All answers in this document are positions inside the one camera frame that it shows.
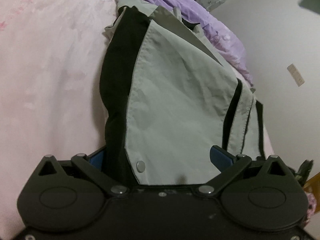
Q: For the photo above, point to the pink cartoon bed blanket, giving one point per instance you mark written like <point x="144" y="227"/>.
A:
<point x="51" y="57"/>

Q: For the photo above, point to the grey and black jacket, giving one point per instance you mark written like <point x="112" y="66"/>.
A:
<point x="170" y="96"/>

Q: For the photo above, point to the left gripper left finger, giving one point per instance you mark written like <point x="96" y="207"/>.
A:
<point x="90" y="168"/>

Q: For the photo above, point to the purple duvet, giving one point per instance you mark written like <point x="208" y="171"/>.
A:
<point x="220" y="36"/>

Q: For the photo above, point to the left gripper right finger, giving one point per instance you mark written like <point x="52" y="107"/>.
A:
<point x="230" y="168"/>

